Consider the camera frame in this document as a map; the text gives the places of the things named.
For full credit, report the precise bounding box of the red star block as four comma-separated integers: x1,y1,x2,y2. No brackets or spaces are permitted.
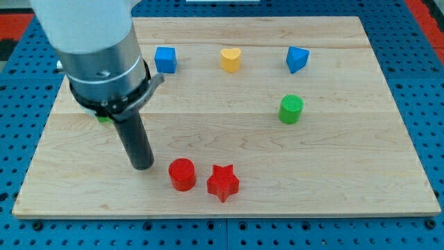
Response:
207,165,240,203

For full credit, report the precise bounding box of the blue triangular prism block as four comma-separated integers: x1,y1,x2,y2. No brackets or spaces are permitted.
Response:
285,47,309,74

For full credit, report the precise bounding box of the black cylindrical pointer rod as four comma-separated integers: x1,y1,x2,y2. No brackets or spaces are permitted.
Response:
114,112,154,170

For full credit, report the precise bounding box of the green cylinder block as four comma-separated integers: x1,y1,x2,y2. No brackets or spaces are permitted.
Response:
278,94,304,124

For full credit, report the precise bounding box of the wooden board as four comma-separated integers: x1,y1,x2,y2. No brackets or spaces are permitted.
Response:
12,17,441,219

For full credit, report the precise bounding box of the black clamp ring with lever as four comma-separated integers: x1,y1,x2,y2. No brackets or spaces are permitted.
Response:
68,59,166,122

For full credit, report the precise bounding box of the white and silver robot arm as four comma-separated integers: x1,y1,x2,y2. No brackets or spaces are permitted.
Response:
30,0,146,102

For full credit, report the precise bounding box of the red cylinder block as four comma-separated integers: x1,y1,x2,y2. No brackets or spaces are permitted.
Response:
169,158,196,192

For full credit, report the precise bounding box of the green block under arm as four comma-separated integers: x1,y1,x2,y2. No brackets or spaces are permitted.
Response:
96,117,113,123

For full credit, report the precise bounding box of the blue cube block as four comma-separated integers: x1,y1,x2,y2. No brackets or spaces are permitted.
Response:
154,47,177,74

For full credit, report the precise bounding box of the yellow heart block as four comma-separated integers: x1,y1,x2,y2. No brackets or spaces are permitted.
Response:
221,48,241,73

